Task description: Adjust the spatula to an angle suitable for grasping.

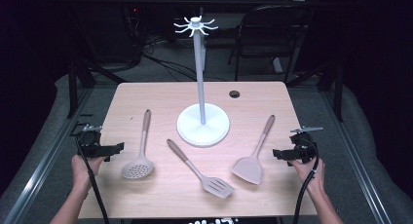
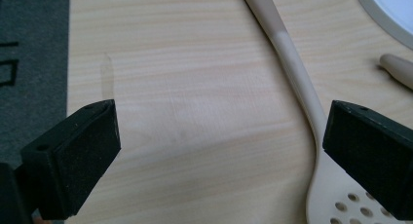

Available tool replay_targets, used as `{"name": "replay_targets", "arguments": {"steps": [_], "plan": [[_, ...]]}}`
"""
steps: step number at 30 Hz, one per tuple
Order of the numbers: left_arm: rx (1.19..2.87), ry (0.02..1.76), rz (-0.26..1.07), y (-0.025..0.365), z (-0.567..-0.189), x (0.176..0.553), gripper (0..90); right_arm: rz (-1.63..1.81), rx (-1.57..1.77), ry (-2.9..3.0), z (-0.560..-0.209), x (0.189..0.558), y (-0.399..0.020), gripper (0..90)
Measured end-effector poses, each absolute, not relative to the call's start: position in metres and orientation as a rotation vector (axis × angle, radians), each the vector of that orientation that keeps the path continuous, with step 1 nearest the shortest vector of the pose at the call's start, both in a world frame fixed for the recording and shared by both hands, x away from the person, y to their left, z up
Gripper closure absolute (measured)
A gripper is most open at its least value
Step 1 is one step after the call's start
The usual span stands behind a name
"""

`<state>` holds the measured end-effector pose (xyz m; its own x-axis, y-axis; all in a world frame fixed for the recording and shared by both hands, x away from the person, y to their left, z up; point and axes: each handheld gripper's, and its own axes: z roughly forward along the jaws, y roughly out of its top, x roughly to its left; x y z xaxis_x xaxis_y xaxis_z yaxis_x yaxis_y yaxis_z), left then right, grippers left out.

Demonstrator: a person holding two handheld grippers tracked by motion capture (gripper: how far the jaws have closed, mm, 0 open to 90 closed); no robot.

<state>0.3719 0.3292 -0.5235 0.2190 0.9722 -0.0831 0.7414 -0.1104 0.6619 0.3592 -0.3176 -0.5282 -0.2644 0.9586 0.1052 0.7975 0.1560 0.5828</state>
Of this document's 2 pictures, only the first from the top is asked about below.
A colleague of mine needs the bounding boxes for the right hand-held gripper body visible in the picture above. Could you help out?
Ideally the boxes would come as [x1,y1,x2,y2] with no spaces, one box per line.
[286,126,324,167]

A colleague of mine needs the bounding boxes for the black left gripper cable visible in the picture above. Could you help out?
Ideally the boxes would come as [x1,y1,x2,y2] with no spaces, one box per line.
[75,137,111,224]

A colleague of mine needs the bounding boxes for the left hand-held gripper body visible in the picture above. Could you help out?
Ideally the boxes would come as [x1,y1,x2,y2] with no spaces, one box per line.
[75,124,112,162]

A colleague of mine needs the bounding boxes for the beige slotted spatula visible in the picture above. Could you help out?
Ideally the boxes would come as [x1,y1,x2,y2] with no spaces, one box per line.
[166,138,236,200]

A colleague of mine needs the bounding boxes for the beige skimmer spoon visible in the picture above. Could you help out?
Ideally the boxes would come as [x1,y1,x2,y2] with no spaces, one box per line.
[121,108,155,180]

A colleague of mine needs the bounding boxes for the black folding chair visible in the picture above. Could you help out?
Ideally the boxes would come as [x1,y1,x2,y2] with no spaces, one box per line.
[227,4,314,86]

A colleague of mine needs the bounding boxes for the person's right hand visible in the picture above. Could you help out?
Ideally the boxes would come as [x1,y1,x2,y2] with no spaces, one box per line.
[289,157,326,195]

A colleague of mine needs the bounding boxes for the person's left hand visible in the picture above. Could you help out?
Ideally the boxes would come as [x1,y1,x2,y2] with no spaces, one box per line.
[71,154,108,195]

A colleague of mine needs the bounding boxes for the black square floor bracket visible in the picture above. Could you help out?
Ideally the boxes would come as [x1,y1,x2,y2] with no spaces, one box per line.
[69,121,82,137]

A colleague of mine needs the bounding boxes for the metal floor rail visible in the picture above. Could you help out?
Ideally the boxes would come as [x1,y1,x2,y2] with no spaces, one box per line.
[0,87,95,224]
[319,87,394,224]

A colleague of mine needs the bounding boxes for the beige solid spatula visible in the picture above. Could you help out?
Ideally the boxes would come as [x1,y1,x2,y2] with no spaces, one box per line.
[231,114,277,186]

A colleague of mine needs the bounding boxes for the white utensil rack with hooks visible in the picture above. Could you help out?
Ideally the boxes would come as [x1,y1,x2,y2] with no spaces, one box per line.
[173,15,231,148]

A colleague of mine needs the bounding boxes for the black floor cables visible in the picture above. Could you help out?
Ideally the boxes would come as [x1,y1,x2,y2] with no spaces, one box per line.
[141,35,228,83]

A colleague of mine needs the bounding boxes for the black frame post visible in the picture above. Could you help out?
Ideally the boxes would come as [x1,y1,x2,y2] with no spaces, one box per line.
[333,62,345,123]
[66,59,80,120]

